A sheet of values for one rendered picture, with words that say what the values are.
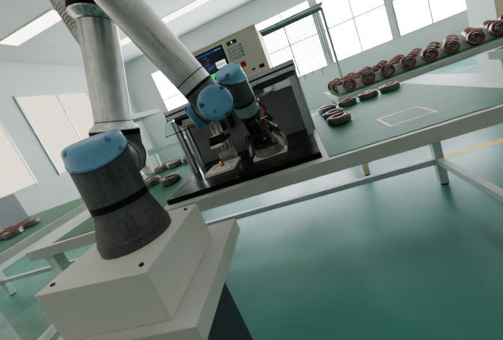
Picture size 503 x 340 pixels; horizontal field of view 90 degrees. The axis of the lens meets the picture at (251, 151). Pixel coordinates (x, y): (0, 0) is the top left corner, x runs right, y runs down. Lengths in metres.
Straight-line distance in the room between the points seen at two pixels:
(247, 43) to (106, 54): 0.69
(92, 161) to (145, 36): 0.26
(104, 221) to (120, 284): 0.13
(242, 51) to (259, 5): 6.55
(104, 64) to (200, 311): 0.55
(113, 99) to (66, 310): 0.43
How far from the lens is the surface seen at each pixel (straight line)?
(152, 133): 8.88
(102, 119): 0.69
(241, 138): 1.40
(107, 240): 0.57
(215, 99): 0.53
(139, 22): 0.58
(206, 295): 0.52
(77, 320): 0.62
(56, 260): 1.63
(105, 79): 0.69
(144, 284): 0.49
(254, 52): 1.23
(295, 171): 0.88
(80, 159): 0.55
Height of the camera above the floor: 1.04
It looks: 12 degrees down
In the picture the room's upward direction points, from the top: 22 degrees counter-clockwise
